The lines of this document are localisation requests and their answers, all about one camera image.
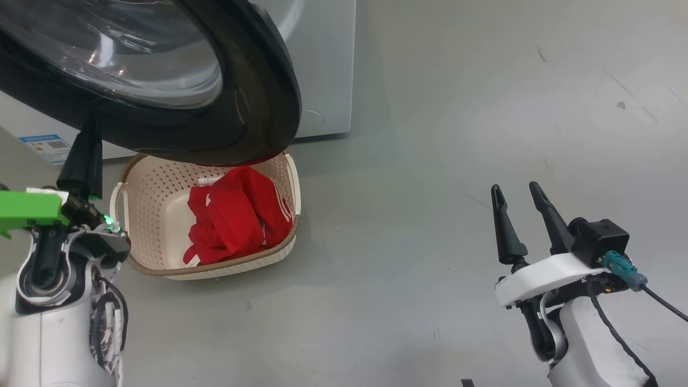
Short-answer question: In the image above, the cream perforated laundry basket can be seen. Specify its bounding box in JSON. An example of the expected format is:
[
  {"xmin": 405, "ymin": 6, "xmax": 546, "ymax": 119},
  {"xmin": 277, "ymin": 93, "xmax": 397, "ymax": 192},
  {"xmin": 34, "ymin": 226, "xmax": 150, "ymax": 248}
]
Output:
[{"xmin": 110, "ymin": 152, "xmax": 302, "ymax": 281}]

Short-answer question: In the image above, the red garment with white stripes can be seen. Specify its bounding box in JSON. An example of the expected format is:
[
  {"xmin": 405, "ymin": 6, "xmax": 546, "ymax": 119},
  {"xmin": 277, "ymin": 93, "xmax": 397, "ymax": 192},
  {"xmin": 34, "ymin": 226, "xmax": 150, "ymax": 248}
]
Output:
[{"xmin": 215, "ymin": 166, "xmax": 293, "ymax": 253}]

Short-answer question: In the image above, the blue white energy label sticker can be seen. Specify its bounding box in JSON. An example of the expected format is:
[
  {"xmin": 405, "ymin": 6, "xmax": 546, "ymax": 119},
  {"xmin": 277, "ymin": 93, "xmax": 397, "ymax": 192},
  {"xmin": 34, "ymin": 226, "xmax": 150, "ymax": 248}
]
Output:
[{"xmin": 19, "ymin": 134, "xmax": 72, "ymax": 164}]

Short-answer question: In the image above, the white washing machine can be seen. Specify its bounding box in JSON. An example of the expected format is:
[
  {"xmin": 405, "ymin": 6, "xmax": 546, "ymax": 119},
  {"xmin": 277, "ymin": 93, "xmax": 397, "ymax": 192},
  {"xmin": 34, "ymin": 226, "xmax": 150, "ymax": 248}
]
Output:
[{"xmin": 0, "ymin": 0, "xmax": 356, "ymax": 164}]

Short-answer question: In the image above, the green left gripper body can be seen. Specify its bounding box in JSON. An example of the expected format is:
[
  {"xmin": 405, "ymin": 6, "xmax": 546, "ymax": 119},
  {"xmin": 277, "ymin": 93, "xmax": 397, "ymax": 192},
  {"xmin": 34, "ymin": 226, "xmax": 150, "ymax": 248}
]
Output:
[{"xmin": 0, "ymin": 188, "xmax": 69, "ymax": 240}]

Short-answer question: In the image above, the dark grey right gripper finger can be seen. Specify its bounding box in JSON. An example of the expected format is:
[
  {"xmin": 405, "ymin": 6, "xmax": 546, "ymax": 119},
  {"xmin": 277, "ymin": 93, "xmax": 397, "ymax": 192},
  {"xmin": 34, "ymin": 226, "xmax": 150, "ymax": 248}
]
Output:
[
  {"xmin": 529, "ymin": 181, "xmax": 575, "ymax": 255},
  {"xmin": 490, "ymin": 184, "xmax": 529, "ymax": 265}
]

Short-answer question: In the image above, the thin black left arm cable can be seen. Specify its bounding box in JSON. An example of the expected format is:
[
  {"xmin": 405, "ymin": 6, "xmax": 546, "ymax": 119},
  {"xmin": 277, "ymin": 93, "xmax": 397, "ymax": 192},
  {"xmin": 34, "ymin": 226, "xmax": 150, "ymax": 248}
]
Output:
[{"xmin": 91, "ymin": 277, "xmax": 130, "ymax": 374}]

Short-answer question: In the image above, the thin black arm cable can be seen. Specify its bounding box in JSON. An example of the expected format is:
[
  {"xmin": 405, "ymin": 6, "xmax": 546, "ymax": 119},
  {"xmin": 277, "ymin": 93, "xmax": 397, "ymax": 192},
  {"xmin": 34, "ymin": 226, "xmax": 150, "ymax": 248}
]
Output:
[
  {"xmin": 91, "ymin": 277, "xmax": 130, "ymax": 374},
  {"xmin": 586, "ymin": 279, "xmax": 659, "ymax": 387}
]

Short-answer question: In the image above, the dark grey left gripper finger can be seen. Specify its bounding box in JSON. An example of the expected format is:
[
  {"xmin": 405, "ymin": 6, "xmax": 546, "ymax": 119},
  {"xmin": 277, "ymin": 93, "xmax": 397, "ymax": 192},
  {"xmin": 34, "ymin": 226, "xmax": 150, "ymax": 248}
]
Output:
[{"xmin": 56, "ymin": 116, "xmax": 104, "ymax": 199}]

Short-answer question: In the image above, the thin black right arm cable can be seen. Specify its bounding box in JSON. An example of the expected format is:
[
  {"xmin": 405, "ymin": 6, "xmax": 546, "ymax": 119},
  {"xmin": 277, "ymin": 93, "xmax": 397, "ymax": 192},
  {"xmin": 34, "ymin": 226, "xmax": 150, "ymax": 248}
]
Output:
[{"xmin": 586, "ymin": 279, "xmax": 659, "ymax": 387}]

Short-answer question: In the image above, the right camera cable teal plug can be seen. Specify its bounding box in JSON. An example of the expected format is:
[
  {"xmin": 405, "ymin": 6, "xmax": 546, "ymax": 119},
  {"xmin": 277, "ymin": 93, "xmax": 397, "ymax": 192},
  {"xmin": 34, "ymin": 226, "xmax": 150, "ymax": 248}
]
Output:
[{"xmin": 602, "ymin": 250, "xmax": 688, "ymax": 323}]

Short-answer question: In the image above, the round dark washing machine door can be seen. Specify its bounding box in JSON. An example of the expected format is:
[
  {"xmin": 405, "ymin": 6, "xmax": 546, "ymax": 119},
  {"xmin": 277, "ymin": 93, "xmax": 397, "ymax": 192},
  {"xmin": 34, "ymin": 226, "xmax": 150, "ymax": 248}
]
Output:
[{"xmin": 0, "ymin": 0, "xmax": 303, "ymax": 166}]

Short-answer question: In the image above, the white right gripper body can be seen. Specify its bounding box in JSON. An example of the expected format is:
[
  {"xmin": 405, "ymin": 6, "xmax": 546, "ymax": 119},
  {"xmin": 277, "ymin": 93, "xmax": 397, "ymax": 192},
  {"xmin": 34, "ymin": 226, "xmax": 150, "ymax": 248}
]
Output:
[{"xmin": 494, "ymin": 253, "xmax": 611, "ymax": 308}]

